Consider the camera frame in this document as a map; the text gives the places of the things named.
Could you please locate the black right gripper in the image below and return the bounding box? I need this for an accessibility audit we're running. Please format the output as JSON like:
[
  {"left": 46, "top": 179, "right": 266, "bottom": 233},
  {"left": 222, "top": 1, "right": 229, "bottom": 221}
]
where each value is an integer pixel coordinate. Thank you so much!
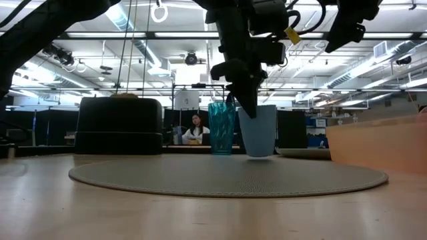
[{"left": 205, "top": 0, "right": 290, "bottom": 119}]

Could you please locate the light blue plastic cup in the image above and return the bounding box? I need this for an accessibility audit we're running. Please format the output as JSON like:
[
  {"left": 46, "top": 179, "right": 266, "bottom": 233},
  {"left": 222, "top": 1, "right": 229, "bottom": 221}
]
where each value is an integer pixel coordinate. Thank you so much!
[{"left": 237, "top": 105, "right": 278, "bottom": 158}]

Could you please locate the teal faceted plastic tumbler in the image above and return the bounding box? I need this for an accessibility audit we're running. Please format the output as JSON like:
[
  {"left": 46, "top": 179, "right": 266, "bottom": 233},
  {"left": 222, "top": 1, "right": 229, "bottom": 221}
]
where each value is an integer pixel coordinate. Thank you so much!
[{"left": 207, "top": 101, "right": 236, "bottom": 156}]

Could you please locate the black room partition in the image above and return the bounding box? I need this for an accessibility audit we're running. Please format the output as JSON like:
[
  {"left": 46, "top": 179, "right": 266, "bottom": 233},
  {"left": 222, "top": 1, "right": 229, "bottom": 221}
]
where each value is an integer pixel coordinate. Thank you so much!
[{"left": 277, "top": 109, "right": 308, "bottom": 149}]

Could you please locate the white board on rack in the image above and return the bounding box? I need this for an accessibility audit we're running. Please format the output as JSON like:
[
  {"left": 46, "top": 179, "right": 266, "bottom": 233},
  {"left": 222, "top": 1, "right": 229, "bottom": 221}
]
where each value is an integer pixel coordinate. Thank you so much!
[{"left": 173, "top": 90, "right": 200, "bottom": 111}]

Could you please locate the seated person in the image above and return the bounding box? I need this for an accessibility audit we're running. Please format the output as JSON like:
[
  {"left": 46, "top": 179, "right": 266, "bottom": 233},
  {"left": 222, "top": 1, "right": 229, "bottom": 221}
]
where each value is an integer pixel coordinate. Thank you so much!
[{"left": 181, "top": 113, "right": 211, "bottom": 146}]

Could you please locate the round grey placemat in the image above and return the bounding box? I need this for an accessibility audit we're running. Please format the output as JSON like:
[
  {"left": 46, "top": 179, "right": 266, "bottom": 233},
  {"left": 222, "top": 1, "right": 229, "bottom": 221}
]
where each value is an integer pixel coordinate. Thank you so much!
[{"left": 68, "top": 153, "right": 390, "bottom": 199}]

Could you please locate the black toaster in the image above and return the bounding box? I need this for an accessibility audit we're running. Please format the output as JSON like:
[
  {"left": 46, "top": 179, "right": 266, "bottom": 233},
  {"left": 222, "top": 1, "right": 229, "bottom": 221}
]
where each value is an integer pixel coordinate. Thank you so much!
[{"left": 73, "top": 96, "right": 164, "bottom": 156}]

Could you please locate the black ceiling light cluster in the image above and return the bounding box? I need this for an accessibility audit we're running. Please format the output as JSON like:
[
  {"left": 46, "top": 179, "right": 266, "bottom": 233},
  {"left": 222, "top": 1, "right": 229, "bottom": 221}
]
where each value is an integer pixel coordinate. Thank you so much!
[{"left": 42, "top": 43, "right": 75, "bottom": 66}]

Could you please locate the yellow cable tag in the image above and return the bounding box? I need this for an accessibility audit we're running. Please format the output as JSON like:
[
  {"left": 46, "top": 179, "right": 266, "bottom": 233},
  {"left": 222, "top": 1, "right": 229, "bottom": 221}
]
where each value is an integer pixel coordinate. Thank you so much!
[{"left": 284, "top": 26, "right": 302, "bottom": 45}]

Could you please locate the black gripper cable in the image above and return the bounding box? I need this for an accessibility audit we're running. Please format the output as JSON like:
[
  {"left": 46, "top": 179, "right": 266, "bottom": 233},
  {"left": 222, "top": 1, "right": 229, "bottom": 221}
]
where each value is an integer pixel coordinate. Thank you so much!
[{"left": 286, "top": 0, "right": 327, "bottom": 36}]

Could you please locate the white hanging ring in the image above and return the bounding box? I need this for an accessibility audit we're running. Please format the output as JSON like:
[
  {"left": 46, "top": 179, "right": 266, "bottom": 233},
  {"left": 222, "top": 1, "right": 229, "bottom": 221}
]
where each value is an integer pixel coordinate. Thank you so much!
[{"left": 150, "top": 2, "right": 169, "bottom": 23}]

